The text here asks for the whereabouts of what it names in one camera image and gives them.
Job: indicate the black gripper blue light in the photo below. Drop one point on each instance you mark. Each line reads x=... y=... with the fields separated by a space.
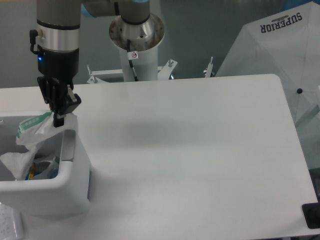
x=56 y=84

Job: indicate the white bag green stripe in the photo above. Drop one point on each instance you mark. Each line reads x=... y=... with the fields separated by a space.
x=19 y=142

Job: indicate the white plastic package barcode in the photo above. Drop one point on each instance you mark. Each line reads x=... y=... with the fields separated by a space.
x=46 y=168

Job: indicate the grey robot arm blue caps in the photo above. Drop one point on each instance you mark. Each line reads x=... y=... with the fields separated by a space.
x=56 y=43

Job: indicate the white trash can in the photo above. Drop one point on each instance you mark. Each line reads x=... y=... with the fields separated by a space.
x=67 y=193

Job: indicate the blue yellow snack wrapper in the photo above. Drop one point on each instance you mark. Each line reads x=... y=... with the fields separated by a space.
x=31 y=172

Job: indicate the metal clamp behind table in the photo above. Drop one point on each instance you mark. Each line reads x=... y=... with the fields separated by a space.
x=208 y=72

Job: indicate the white umbrella Superior print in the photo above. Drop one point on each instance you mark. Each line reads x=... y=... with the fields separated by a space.
x=286 y=44

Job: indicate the black device at table corner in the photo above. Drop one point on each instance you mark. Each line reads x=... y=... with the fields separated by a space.
x=311 y=212

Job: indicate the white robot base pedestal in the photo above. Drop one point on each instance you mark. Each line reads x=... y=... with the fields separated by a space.
x=138 y=47

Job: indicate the white mounting bracket with bolt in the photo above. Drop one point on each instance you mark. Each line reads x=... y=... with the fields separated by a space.
x=165 y=72

